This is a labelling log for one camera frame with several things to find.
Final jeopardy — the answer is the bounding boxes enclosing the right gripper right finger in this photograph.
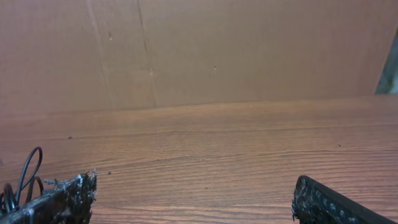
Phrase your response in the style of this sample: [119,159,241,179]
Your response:
[292,175,397,224]

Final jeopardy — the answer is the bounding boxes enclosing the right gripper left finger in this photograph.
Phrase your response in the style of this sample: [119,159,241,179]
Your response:
[1,171,97,224]

